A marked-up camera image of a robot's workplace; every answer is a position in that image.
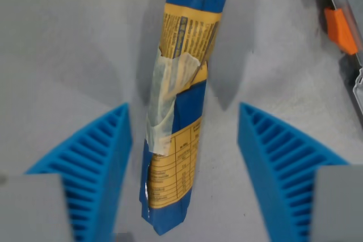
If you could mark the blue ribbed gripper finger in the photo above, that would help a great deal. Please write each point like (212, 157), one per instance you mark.
(107, 162)
(261, 162)

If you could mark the blue and yellow bag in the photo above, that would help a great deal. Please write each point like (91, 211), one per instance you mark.
(187, 106)

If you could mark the grey case with orange clip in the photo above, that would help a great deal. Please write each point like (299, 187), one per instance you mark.
(340, 29)

